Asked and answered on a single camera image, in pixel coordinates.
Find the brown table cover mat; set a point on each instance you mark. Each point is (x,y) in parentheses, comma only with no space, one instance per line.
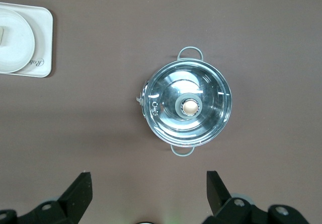
(100,108)

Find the cream round plate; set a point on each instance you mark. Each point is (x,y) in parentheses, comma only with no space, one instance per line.
(17,47)

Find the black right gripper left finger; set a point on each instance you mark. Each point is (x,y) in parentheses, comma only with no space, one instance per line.
(73,196)

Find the glass pot lid copper knob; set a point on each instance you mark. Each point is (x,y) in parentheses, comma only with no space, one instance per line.
(166,95)

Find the cream rabbit print tray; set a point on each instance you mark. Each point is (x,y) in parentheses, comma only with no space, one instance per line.
(42,32)

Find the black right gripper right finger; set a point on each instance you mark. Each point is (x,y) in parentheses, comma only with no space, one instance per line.
(217,196)

